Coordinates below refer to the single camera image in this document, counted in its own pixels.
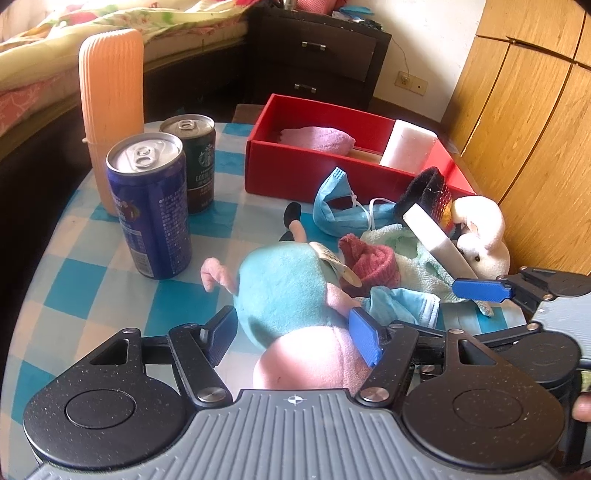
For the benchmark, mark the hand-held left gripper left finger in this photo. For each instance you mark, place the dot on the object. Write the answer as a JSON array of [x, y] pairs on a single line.
[[224, 337]]

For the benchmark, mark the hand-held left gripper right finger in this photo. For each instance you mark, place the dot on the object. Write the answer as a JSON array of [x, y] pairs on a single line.
[[364, 339]]

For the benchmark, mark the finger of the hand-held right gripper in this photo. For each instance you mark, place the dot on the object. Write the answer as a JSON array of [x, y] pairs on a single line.
[[480, 290], [508, 333]]

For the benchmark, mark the green and white towel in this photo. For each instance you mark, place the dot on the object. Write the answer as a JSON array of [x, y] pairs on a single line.
[[429, 272]]

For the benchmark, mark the blue face mask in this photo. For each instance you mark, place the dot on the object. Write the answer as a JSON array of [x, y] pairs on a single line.
[[332, 217], [406, 304]]

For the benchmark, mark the white rabbit plush toy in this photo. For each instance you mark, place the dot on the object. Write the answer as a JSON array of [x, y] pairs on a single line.
[[485, 226]]

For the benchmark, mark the white bar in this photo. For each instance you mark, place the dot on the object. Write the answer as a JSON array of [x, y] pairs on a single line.
[[438, 240]]

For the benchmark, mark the pink knit hat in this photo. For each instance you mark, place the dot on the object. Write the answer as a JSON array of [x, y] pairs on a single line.
[[374, 265]]

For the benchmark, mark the pink pig plush toy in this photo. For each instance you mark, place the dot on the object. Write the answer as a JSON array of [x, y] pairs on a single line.
[[281, 286]]

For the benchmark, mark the red cardboard box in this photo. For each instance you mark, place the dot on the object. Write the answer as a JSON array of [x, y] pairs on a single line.
[[295, 170]]

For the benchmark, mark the person's right hand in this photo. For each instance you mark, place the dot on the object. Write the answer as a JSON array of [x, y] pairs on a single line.
[[582, 408]]

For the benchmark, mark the blue drink can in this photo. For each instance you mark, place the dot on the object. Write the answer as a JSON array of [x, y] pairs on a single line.
[[152, 217]]

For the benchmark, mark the blue checkered tablecloth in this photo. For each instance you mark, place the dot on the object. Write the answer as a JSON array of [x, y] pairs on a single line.
[[92, 277]]

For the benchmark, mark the white foam block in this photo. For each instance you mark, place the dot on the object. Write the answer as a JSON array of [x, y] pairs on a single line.
[[406, 145]]

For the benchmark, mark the dark green coffee can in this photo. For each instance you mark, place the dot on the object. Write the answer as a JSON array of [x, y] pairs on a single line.
[[201, 166]]

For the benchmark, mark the wooden wardrobe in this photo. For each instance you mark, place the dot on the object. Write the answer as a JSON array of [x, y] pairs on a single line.
[[531, 115]]

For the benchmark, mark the purple cloth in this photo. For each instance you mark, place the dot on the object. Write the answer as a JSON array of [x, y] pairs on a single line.
[[318, 138]]

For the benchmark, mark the bed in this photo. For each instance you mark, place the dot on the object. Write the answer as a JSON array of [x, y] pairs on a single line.
[[184, 83]]

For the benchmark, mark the orange ribbed bottle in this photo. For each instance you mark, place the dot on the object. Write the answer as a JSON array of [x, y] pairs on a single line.
[[111, 92]]

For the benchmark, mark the dark wooden nightstand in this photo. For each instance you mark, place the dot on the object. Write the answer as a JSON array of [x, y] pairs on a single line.
[[323, 69]]

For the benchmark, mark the blue packet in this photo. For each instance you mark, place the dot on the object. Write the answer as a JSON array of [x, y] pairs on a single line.
[[360, 13]]

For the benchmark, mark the pink basket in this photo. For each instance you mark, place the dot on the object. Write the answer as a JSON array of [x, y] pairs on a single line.
[[314, 4]]

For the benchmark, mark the floral blanket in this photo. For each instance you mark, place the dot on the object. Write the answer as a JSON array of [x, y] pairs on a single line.
[[115, 18]]

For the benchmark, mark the wall outlet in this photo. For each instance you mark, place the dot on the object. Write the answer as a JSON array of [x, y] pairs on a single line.
[[411, 84]]

